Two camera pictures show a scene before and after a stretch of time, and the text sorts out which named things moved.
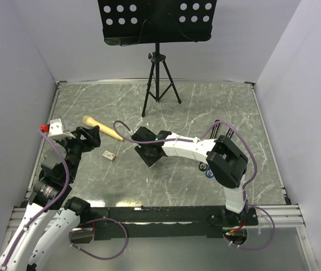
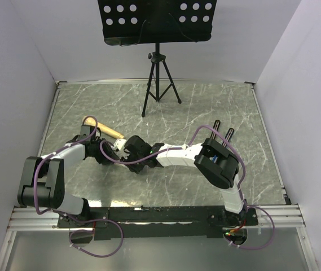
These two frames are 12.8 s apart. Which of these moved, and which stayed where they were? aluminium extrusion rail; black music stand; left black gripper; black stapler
Moved: left black gripper
Stayed: black music stand; black stapler; aluminium extrusion rail
